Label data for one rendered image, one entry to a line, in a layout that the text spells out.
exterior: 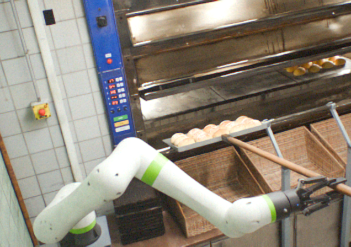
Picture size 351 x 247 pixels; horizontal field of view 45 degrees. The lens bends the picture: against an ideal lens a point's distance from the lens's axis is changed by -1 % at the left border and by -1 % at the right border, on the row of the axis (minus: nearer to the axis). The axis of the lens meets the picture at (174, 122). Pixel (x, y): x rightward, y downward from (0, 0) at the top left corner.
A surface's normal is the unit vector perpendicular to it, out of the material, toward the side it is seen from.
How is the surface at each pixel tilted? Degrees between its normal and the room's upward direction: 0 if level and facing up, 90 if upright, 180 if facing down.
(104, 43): 90
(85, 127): 90
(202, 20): 70
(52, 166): 90
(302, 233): 89
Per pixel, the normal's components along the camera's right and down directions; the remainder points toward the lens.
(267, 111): 0.25, 0.06
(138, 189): -0.12, -0.89
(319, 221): 0.31, 0.44
